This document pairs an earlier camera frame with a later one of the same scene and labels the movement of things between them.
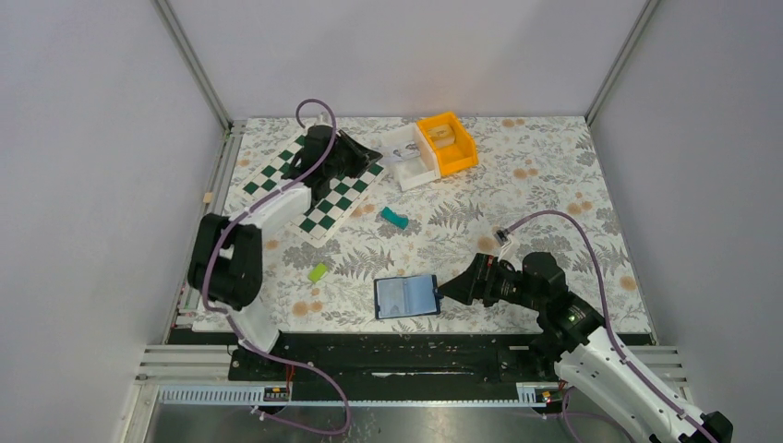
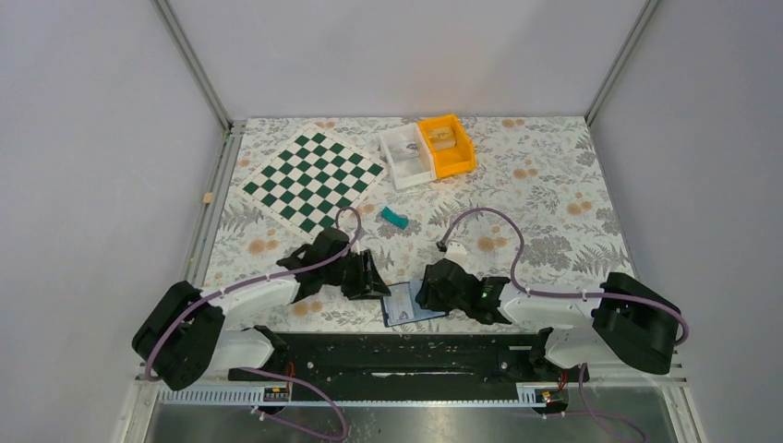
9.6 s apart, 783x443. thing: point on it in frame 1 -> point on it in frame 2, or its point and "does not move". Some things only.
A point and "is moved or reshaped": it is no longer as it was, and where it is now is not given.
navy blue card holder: (406, 296) is moved or reshaped
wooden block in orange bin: (442, 136) does not move
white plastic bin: (412, 160) does not move
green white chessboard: (317, 222) does not move
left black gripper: (363, 157) -> (360, 289)
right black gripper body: (501, 283) -> (434, 299)
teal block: (400, 221) does not move
